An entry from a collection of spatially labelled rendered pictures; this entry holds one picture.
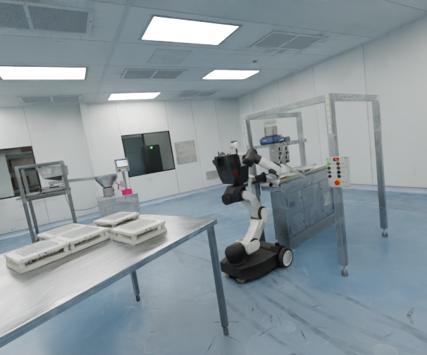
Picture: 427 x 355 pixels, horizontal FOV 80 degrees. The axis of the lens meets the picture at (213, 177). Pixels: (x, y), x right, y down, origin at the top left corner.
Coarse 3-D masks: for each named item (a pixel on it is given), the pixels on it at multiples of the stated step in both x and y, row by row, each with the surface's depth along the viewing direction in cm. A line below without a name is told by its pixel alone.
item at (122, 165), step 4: (116, 160) 458; (120, 160) 462; (124, 160) 465; (116, 164) 458; (120, 164) 462; (124, 164) 465; (128, 164) 469; (116, 168) 459; (120, 168) 462; (124, 168) 465; (128, 168) 469; (116, 172) 464; (120, 172) 463; (124, 172) 470; (124, 176) 470; (124, 180) 470
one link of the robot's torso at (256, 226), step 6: (264, 210) 272; (264, 216) 272; (252, 222) 279; (258, 222) 274; (264, 222) 273; (252, 228) 274; (258, 228) 273; (252, 234) 270; (258, 234) 273; (246, 240) 269; (252, 240) 266
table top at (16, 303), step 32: (192, 224) 171; (0, 256) 162; (96, 256) 138; (128, 256) 131; (0, 288) 116; (32, 288) 111; (64, 288) 107; (96, 288) 106; (0, 320) 90; (32, 320) 88
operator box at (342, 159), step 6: (342, 156) 213; (348, 156) 212; (330, 162) 219; (336, 162) 216; (342, 162) 212; (348, 162) 212; (336, 168) 217; (342, 168) 213; (348, 168) 212; (330, 174) 221; (336, 174) 218; (342, 174) 214; (348, 174) 212; (330, 180) 222; (342, 180) 215; (348, 180) 211; (330, 186) 223; (336, 186) 220; (342, 186) 216; (348, 186) 212
